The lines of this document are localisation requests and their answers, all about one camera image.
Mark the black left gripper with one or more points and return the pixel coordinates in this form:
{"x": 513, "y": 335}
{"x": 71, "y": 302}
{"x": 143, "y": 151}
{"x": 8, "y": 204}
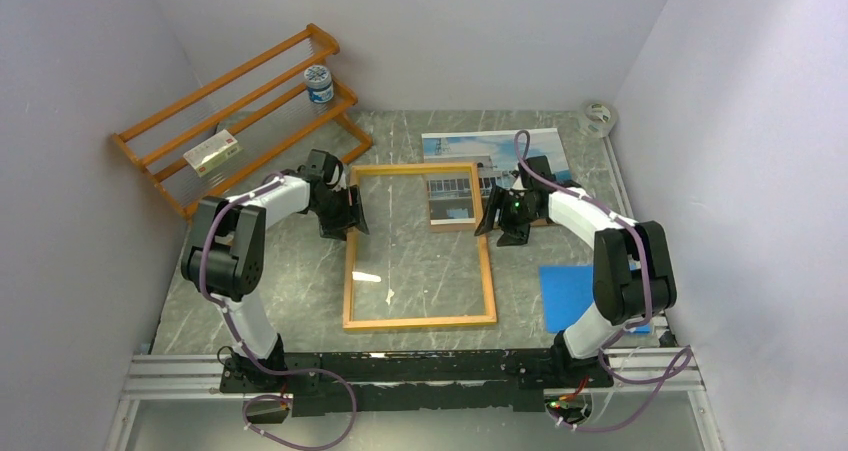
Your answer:
{"x": 333, "y": 229}

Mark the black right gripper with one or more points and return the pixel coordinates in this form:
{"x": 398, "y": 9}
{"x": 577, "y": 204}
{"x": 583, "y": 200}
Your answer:
{"x": 488, "y": 220}

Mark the clear acrylic sheet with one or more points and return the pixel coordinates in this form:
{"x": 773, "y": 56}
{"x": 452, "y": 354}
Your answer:
{"x": 403, "y": 270}

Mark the yellow wooden picture frame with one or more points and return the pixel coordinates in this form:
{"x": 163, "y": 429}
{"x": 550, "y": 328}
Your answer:
{"x": 489, "y": 315}

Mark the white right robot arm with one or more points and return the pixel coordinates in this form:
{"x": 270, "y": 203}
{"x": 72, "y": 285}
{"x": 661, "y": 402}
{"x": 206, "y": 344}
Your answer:
{"x": 632, "y": 276}

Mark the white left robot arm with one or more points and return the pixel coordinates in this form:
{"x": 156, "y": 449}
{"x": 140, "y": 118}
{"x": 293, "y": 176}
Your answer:
{"x": 224, "y": 253}

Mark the brown backing board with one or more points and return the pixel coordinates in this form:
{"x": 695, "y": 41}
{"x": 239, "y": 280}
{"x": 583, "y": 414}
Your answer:
{"x": 471, "y": 224}

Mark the blue foam pad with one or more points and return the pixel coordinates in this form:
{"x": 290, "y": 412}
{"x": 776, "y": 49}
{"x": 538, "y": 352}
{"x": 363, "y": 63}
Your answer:
{"x": 566, "y": 292}

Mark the orange wooden rack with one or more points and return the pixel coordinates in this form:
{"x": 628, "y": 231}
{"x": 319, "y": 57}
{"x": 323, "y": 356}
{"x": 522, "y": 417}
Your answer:
{"x": 263, "y": 103}

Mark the blue white round jar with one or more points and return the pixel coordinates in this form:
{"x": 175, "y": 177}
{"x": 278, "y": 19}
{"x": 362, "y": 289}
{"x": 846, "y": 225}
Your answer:
{"x": 319, "y": 83}

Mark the clear tape roll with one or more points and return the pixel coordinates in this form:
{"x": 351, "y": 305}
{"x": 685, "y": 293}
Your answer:
{"x": 596, "y": 119}

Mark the small white green box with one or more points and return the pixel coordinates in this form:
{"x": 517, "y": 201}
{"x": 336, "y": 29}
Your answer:
{"x": 212, "y": 153}

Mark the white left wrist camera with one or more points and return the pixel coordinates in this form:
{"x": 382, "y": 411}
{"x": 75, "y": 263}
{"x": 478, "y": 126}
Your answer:
{"x": 338, "y": 180}

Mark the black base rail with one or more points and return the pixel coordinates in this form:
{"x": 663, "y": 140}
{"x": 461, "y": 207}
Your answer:
{"x": 329, "y": 382}

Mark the aluminium extrusion rail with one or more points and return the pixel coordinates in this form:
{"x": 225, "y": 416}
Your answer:
{"x": 187, "y": 377}

